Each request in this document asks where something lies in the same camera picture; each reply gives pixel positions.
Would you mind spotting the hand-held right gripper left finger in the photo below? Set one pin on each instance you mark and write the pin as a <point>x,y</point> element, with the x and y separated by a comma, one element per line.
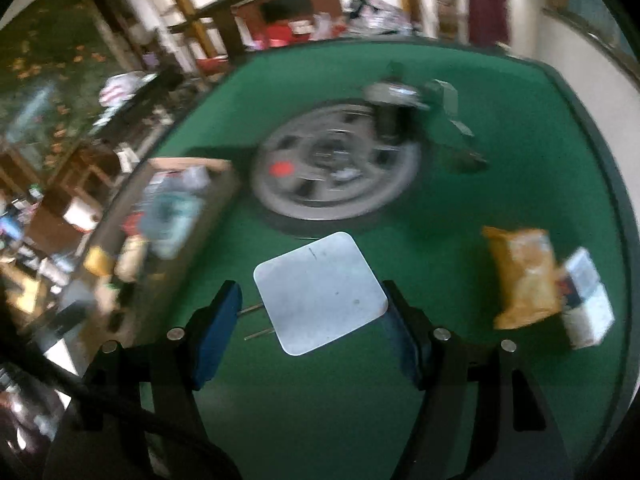
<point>215,335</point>

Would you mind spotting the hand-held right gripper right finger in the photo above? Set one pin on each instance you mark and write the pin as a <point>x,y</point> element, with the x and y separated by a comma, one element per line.
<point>402,347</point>

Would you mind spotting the white power adapter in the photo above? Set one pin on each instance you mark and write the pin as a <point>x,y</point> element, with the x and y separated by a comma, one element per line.
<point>320,295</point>

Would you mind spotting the cardboard box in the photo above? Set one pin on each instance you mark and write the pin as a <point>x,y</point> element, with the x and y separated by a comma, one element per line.
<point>210,195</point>

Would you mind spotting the small yellow item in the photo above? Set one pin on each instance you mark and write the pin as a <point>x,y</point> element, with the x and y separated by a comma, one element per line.
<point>99,260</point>

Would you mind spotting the yellow snack bag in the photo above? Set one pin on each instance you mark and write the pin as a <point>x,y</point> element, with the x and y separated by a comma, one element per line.
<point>525,275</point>

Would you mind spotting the white and dark medicine box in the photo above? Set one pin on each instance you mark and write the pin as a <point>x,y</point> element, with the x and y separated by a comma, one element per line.
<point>585,300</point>

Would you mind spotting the round grey table hub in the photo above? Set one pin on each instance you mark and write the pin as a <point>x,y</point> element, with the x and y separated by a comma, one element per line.
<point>335,165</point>

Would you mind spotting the white plastic bag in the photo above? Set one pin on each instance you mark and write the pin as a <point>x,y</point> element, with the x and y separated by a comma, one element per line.
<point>120,87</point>

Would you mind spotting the red box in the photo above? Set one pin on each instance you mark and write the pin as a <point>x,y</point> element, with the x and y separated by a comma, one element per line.
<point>280,34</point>

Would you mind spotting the floral bag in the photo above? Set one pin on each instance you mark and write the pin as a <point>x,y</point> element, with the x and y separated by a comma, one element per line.
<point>377,10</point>

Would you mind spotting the window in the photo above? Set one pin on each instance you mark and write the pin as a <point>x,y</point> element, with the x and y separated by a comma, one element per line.
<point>590,15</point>

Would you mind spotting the wooden wall cabinet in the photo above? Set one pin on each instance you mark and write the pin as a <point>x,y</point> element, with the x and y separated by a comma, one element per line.
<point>200,15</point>

